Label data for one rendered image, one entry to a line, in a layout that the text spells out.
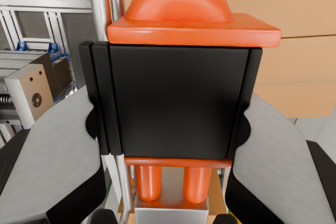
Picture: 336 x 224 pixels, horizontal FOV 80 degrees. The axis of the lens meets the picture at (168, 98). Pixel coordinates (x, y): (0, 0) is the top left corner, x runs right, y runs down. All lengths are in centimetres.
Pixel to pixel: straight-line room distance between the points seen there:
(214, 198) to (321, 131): 146
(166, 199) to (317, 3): 90
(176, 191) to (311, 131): 197
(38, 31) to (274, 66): 124
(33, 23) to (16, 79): 90
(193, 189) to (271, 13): 80
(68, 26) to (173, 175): 118
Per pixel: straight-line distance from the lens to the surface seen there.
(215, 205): 88
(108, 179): 167
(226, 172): 125
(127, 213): 22
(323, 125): 213
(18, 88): 53
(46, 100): 60
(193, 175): 16
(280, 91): 105
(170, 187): 20
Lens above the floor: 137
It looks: 60 degrees down
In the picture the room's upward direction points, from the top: 177 degrees counter-clockwise
